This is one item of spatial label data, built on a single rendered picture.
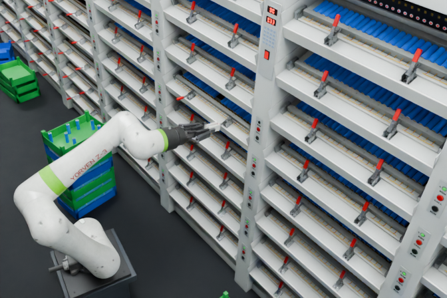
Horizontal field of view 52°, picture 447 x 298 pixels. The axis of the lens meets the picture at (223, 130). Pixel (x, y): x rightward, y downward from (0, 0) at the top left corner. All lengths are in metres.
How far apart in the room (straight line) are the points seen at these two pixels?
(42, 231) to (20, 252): 1.16
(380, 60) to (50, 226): 1.18
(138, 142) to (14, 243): 1.39
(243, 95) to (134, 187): 1.41
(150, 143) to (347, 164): 0.70
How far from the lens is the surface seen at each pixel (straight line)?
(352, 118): 1.46
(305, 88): 1.56
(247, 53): 1.73
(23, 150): 3.49
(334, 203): 1.70
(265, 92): 1.68
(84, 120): 2.81
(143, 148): 1.67
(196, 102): 2.12
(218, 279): 2.57
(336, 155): 1.60
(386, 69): 1.36
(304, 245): 2.02
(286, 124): 1.70
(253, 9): 1.63
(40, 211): 1.71
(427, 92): 1.30
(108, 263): 1.98
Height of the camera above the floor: 2.10
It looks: 37 degrees down
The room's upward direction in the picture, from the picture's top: 4 degrees clockwise
